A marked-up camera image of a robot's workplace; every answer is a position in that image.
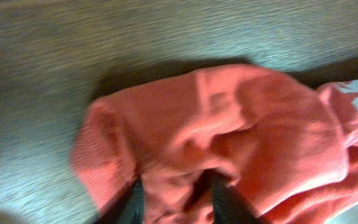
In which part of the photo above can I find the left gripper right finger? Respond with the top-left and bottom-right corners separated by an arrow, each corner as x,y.
211,175 -> 266,224

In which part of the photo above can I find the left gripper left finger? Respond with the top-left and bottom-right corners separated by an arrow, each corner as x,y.
93,179 -> 145,224

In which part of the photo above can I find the red orange t-shirt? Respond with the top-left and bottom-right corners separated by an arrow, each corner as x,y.
71,64 -> 358,223

